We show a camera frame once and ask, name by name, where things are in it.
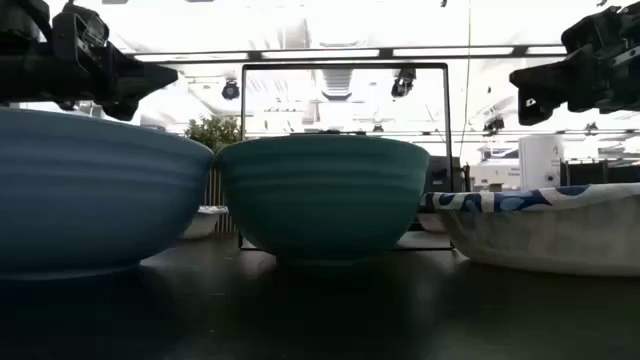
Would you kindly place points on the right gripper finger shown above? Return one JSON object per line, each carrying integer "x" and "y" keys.
{"x": 537, "y": 111}
{"x": 555, "y": 77}

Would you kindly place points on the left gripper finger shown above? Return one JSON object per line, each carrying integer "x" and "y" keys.
{"x": 142, "y": 77}
{"x": 122, "y": 111}

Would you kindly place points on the blue ribbed bowl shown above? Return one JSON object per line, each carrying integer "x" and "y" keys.
{"x": 100, "y": 190}

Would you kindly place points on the blue patterned paper plate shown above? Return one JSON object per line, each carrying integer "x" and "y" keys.
{"x": 550, "y": 240}

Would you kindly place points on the green ribbed bowl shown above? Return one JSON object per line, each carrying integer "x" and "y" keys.
{"x": 322, "y": 195}

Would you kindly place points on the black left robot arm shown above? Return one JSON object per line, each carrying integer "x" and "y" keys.
{"x": 25, "y": 75}

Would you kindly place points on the black ceiling spotlight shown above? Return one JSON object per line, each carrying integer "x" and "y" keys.
{"x": 493, "y": 125}
{"x": 403, "y": 82}
{"x": 230, "y": 91}

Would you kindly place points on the white cylindrical column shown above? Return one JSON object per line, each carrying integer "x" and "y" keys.
{"x": 540, "y": 162}

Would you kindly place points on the black partition panel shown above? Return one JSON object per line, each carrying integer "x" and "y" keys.
{"x": 600, "y": 174}

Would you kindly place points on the green plant in ribbed pot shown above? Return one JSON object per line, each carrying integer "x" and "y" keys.
{"x": 212, "y": 132}

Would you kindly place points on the dark cabinet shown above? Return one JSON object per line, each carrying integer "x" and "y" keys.
{"x": 442, "y": 175}

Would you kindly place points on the black table mat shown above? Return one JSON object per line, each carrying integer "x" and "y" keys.
{"x": 320, "y": 325}

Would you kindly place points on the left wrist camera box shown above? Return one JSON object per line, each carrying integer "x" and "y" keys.
{"x": 80, "y": 27}

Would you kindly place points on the black ceiling rail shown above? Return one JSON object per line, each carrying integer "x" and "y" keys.
{"x": 385, "y": 52}

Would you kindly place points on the wooden shelf with black frame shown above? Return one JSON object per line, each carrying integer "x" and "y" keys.
{"x": 345, "y": 65}

